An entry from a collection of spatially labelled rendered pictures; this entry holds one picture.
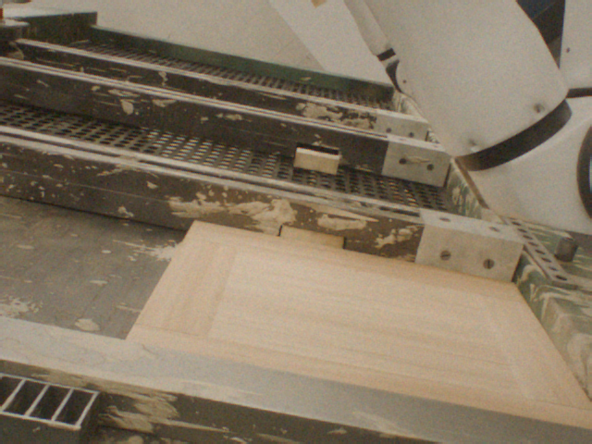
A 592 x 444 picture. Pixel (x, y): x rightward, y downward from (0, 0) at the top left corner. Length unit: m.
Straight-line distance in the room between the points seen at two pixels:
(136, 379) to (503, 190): 0.27
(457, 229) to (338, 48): 3.81
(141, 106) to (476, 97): 0.97
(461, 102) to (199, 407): 0.26
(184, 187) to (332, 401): 0.39
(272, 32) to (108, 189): 5.29
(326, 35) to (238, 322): 4.03
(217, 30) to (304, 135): 4.98
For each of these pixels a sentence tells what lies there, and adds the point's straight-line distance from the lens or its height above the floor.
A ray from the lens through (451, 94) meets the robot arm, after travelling 0.33.
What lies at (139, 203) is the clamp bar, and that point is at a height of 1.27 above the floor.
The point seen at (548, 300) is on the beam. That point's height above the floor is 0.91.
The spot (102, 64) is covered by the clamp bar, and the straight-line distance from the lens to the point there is 1.55.
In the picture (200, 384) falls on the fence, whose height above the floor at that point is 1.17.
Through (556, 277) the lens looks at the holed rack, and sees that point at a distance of 0.78.
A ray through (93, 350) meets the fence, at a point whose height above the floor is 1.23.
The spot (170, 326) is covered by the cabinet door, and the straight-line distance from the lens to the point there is 0.55.
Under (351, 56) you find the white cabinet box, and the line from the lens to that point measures 4.53.
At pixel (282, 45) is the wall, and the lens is 6.02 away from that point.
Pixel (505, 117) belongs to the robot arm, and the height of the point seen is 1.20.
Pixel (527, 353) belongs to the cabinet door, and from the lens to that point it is 0.66.
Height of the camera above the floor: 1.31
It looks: 13 degrees down
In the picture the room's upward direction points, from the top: 42 degrees counter-clockwise
